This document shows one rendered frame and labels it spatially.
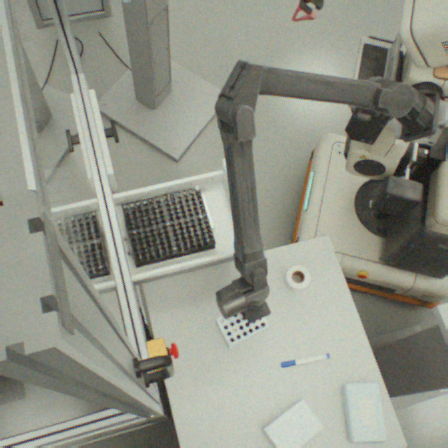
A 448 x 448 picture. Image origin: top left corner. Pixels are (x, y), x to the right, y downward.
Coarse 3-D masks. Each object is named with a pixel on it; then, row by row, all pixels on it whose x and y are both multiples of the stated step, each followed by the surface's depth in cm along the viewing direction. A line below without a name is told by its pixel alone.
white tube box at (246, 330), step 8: (216, 320) 144; (232, 320) 144; (240, 320) 145; (256, 320) 145; (264, 320) 145; (224, 328) 147; (232, 328) 143; (240, 328) 147; (248, 328) 144; (256, 328) 147; (264, 328) 144; (224, 336) 143; (232, 336) 143; (240, 336) 143; (248, 336) 143; (232, 344) 142
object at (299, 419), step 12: (300, 408) 135; (276, 420) 134; (288, 420) 134; (300, 420) 134; (312, 420) 135; (276, 432) 133; (288, 432) 133; (300, 432) 133; (312, 432) 133; (276, 444) 132; (288, 444) 132; (300, 444) 132
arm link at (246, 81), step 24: (240, 72) 105; (264, 72) 103; (288, 72) 107; (240, 96) 103; (288, 96) 109; (312, 96) 111; (336, 96) 113; (360, 96) 115; (384, 96) 114; (408, 96) 117
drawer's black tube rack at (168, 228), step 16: (176, 192) 146; (192, 192) 146; (128, 208) 143; (144, 208) 144; (160, 208) 147; (176, 208) 146; (192, 208) 145; (128, 224) 144; (144, 224) 142; (160, 224) 142; (176, 224) 142; (192, 224) 143; (208, 224) 146; (144, 240) 140; (160, 240) 144; (176, 240) 144; (192, 240) 141; (208, 240) 141; (144, 256) 139; (160, 256) 139; (176, 256) 142
